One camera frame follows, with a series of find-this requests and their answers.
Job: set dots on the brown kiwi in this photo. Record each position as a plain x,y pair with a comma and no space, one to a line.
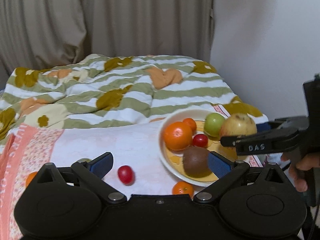
195,162

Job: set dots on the green striped floral blanket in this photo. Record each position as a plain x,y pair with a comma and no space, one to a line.
101,92

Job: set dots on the pink floral tablecloth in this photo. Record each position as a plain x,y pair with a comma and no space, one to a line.
28,148

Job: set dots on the small mandarin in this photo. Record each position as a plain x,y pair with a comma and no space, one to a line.
183,187
191,123

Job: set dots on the green apple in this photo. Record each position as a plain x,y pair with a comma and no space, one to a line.
213,123
82,160

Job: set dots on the beige curtain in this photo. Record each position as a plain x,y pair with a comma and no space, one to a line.
44,33

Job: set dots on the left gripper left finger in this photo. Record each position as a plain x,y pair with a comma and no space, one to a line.
91,174

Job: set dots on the yellow red apple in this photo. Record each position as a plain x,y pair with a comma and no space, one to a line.
238,124

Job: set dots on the cream bowl yellow cartoon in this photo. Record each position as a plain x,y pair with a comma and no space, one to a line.
173,160

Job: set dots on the person right hand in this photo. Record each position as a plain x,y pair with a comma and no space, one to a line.
308,162

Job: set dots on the cherry tomato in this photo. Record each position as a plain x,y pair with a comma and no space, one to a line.
126,175
200,140

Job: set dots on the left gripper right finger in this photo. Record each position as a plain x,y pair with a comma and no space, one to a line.
228,174

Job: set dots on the large orange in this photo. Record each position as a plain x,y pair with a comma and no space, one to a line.
178,136
29,178

